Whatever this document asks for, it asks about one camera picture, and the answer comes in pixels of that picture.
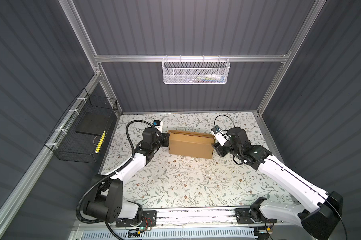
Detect brown cardboard box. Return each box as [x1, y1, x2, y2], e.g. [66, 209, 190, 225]
[168, 131, 215, 159]

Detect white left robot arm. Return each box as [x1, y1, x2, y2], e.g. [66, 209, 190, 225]
[75, 120, 169, 225]

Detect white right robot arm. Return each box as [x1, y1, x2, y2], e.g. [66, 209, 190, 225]
[211, 126, 343, 240]

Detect yellow marker pen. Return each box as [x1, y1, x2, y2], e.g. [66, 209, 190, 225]
[95, 131, 106, 154]

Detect black foam pad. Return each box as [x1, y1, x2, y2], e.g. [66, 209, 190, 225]
[75, 112, 108, 137]

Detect items in white basket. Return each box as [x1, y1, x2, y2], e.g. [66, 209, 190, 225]
[186, 74, 226, 84]

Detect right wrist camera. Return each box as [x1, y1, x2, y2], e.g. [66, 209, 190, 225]
[211, 125, 228, 146]

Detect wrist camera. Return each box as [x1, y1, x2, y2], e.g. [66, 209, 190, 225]
[211, 125, 228, 146]
[153, 120, 163, 133]

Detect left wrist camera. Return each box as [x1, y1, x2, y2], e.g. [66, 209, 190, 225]
[153, 120, 163, 133]

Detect black corrugated cable conduit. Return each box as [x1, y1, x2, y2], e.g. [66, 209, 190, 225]
[75, 119, 155, 240]

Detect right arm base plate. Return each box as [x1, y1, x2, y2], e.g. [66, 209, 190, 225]
[234, 207, 277, 224]

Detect black wire mesh basket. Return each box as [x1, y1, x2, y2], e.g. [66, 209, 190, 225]
[45, 91, 118, 164]

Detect white wire mesh basket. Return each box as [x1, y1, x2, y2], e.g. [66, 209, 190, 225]
[161, 57, 231, 85]

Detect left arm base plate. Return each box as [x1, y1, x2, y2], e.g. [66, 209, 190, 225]
[115, 210, 157, 228]

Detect white perforated front rail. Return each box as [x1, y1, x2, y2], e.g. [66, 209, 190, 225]
[78, 227, 256, 240]

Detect aluminium enclosure frame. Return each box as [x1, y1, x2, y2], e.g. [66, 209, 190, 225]
[0, 0, 328, 240]

